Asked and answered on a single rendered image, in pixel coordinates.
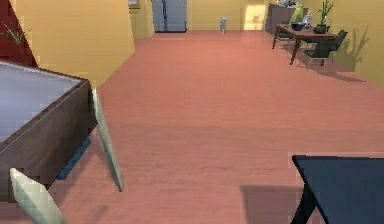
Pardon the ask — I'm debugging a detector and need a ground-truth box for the grey fridge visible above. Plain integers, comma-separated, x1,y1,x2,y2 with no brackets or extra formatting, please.
151,0,188,33

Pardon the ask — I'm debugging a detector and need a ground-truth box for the grey brown cupboard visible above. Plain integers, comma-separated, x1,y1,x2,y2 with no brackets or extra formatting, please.
265,2,310,37

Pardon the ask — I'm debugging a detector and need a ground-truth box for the brown dining table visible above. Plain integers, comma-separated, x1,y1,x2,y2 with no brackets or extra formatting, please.
271,23,339,66

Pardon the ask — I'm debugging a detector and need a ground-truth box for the dark bowl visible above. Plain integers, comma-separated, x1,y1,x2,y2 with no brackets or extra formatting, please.
290,21,306,32

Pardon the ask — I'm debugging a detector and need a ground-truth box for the green chair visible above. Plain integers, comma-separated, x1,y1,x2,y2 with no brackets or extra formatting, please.
277,3,305,44

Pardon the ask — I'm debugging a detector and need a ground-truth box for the black dining chair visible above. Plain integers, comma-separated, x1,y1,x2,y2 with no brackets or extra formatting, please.
303,29,349,72

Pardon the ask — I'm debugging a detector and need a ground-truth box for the green house plant in pot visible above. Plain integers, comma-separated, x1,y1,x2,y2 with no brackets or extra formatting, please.
313,0,335,35

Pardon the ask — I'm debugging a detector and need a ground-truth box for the dark blue table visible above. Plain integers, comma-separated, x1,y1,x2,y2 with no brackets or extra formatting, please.
290,154,384,224

